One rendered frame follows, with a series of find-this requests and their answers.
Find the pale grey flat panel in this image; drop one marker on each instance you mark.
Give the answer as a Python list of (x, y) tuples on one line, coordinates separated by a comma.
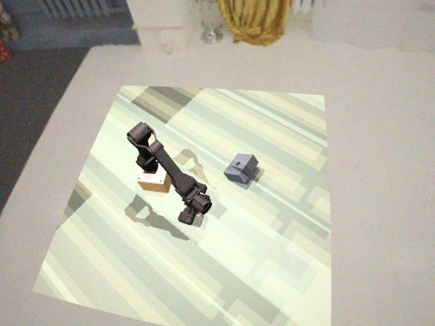
[(242, 170)]

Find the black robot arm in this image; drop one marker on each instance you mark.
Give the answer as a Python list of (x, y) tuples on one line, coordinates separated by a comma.
[(148, 159)]

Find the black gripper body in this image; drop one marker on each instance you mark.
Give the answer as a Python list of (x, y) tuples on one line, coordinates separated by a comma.
[(188, 216)]

